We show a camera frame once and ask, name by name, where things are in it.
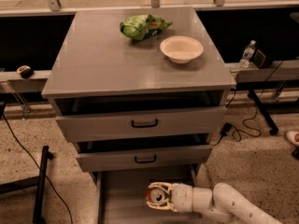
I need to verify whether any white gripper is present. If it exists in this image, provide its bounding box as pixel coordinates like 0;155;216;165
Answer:
146;182;193;213

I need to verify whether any red coke can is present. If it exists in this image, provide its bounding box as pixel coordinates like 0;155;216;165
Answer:
146;189;168;203

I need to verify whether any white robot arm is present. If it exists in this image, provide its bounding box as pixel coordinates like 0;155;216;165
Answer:
146;182;282;224

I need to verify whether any grey bottom drawer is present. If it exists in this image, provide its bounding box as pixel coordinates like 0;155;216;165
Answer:
94;163;219;224

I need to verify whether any grey drawer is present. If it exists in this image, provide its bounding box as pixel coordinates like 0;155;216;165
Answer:
94;163;219;224
56;106;226;143
76;145;212;173

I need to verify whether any grey middle drawer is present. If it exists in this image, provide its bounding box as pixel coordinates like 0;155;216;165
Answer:
76;145;212;173

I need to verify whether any grey drawer cabinet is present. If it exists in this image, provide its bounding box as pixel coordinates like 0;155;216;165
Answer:
40;7;237;173

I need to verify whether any grey top drawer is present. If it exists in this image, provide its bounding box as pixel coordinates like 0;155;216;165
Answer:
56;106;226;143

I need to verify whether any black stand leg left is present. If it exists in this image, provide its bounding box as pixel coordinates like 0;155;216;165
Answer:
0;146;54;224

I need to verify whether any black stand leg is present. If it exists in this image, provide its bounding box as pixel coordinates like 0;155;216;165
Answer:
0;146;54;224
248;90;278;135

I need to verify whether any black stand leg right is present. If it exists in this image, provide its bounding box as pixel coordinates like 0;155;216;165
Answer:
248;90;278;135

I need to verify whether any red white shoe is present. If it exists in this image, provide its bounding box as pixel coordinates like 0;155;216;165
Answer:
286;131;299;147

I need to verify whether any white bowl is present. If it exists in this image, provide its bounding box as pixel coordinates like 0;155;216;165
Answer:
160;35;204;64

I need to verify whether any small black box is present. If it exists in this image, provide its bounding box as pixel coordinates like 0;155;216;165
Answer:
253;49;273;69

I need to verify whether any clear water bottle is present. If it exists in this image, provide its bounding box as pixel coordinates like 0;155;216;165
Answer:
239;40;256;68

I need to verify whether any green chip bag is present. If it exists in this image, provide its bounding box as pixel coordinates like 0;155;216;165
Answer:
120;14;173;41

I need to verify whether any black power adapter cable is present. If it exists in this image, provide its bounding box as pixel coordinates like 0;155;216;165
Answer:
210;59;285;147

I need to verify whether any black floor cable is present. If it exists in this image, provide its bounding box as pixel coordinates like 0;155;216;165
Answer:
0;112;74;224

